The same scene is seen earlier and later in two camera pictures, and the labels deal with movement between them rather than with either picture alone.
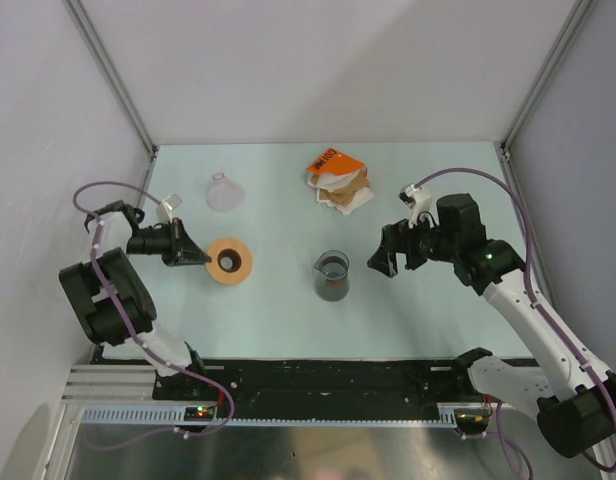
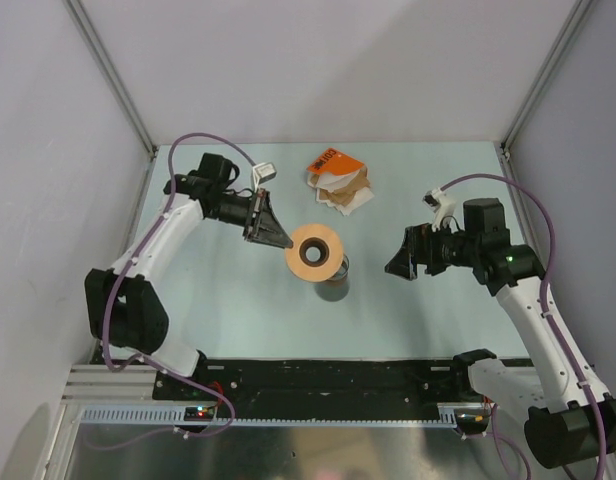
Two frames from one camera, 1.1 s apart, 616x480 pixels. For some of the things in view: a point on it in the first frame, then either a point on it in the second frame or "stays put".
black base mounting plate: (303, 383) stays put
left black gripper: (182, 249) to (264, 227)
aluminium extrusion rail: (110, 384) stays put
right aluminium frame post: (545, 73) stays put
